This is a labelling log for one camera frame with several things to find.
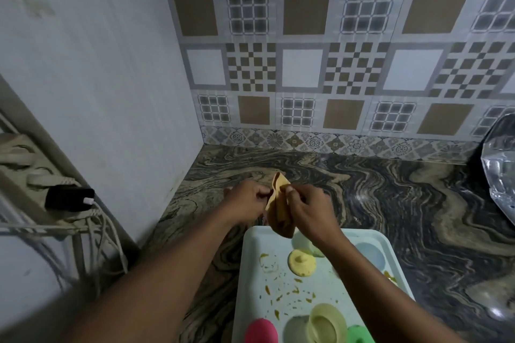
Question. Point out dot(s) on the person's right hand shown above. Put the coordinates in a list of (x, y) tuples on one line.
[(312, 214)]

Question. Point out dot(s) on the person's left hand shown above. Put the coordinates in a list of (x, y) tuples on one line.
[(243, 202)]

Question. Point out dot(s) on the person's right thumb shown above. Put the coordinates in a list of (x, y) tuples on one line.
[(288, 190)]

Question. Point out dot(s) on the person's left thumb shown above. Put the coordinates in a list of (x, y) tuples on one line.
[(265, 190)]

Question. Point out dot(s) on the tan dough sheet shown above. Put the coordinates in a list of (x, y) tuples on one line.
[(277, 214)]

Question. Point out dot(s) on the person's right forearm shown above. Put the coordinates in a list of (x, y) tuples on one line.
[(382, 294)]

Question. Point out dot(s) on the person's left forearm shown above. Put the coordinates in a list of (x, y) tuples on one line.
[(161, 282)]

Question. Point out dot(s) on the pale green cup mould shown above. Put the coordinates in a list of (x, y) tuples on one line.
[(302, 244)]

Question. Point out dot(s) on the yellow round mould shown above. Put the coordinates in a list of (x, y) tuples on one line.
[(301, 263)]

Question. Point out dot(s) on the yellow dough crumbs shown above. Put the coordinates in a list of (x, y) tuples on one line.
[(281, 292)]

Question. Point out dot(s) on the pale blue cup mould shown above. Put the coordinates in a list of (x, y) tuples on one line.
[(372, 256)]

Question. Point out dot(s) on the pale blue plastic tray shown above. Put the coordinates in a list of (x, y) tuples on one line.
[(322, 294)]

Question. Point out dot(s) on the pale yellow cup mould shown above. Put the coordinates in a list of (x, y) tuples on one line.
[(326, 324)]

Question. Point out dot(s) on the pale green round mould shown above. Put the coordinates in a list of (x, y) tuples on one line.
[(295, 330)]

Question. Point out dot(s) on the pink round mould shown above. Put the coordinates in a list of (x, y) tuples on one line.
[(261, 332)]

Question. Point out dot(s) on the bright green round mould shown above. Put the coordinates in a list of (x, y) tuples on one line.
[(360, 335)]

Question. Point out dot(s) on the black plug adapter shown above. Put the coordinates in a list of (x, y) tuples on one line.
[(68, 199)]

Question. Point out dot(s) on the clear plastic container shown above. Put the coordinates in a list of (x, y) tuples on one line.
[(501, 174)]

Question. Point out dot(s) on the white plug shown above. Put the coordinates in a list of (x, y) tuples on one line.
[(44, 180)]

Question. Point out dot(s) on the beige power strip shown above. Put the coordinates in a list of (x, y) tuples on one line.
[(20, 182)]

